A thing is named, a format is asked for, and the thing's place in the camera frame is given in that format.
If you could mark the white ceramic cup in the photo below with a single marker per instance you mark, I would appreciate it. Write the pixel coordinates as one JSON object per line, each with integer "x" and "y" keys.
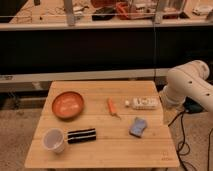
{"x": 53, "y": 140}

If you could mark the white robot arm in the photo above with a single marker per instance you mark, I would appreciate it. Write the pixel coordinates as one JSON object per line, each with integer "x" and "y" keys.
{"x": 188, "y": 80}

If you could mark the orange ceramic bowl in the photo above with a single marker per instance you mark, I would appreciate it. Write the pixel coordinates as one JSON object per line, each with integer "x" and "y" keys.
{"x": 67, "y": 105}

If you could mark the wooden table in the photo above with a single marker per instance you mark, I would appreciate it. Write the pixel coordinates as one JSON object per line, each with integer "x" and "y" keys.
{"x": 114, "y": 147}

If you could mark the blue sponge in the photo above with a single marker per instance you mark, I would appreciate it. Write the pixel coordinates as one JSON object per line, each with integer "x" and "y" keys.
{"x": 138, "y": 126}

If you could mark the orange handled screwdriver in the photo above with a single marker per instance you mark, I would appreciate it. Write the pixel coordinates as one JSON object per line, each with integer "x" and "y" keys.
{"x": 112, "y": 109}

